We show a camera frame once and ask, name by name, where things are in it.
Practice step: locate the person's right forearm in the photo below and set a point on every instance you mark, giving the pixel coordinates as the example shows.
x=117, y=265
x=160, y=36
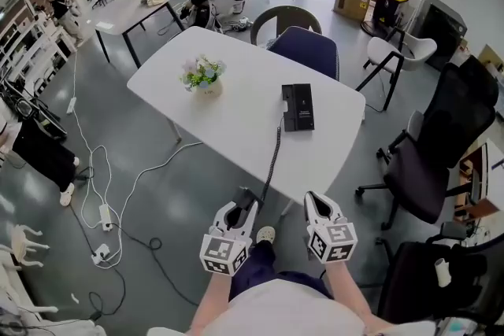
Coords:
x=350, y=295

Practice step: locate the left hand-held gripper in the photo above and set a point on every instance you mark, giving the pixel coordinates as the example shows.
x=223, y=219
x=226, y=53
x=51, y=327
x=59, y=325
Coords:
x=222, y=253

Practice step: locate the person's navy trousers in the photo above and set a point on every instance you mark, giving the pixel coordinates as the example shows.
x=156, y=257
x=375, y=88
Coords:
x=260, y=271

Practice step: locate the white paper sheet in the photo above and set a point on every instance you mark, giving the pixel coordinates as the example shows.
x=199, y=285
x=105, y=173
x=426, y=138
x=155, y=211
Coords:
x=104, y=26

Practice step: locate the person's white shoe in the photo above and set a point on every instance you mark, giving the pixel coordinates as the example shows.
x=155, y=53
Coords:
x=265, y=235

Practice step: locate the grey backpack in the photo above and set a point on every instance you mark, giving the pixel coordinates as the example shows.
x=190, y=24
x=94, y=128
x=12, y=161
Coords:
x=202, y=17

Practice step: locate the olive round-back chair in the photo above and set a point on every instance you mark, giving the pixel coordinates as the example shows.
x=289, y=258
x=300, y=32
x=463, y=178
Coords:
x=283, y=13

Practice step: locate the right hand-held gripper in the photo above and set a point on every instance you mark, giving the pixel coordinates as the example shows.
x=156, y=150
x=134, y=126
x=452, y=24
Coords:
x=332, y=244

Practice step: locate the black metal cabinet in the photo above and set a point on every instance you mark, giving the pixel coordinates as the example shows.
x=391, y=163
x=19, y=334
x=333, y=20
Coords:
x=441, y=31

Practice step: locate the white paper roll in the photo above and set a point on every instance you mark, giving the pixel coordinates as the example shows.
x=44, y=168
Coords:
x=443, y=271

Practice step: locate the white flower pot plant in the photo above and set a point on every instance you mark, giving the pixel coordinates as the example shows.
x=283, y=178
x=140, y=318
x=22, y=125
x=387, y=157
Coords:
x=204, y=76

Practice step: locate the white carved furniture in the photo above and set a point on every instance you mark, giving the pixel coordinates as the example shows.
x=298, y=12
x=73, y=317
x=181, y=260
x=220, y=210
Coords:
x=19, y=240

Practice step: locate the white shelving unit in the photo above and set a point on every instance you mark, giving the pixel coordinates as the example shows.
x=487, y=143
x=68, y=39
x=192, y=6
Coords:
x=35, y=47

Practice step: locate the black telephone handset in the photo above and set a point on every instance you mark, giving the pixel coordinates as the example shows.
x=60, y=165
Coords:
x=246, y=198

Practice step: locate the grey table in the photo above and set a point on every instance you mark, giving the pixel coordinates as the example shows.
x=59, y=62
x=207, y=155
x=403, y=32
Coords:
x=126, y=13

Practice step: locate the black mesh office chair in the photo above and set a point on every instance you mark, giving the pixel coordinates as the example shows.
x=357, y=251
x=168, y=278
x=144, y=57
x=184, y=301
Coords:
x=445, y=153

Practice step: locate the yellow cardboard box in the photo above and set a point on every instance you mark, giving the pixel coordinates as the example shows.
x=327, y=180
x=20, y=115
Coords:
x=492, y=57

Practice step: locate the black fabric office chair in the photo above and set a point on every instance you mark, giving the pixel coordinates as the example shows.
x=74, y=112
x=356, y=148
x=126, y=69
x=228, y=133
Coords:
x=433, y=287

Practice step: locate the navy blue chair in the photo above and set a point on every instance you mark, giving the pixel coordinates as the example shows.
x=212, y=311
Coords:
x=305, y=51

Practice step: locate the person's left forearm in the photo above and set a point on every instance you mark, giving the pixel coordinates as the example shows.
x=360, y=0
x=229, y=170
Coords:
x=212, y=299

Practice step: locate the white box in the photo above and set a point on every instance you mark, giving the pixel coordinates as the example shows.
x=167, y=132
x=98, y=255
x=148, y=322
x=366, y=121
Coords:
x=494, y=177

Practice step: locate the white power strip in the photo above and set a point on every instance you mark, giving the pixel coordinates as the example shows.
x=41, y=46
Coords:
x=71, y=106
x=101, y=253
x=105, y=217

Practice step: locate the white shell chair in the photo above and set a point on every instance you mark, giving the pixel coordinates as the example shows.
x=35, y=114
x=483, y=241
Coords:
x=413, y=49

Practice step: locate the person's white shirt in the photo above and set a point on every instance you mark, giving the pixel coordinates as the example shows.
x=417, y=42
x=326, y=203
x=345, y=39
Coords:
x=291, y=311

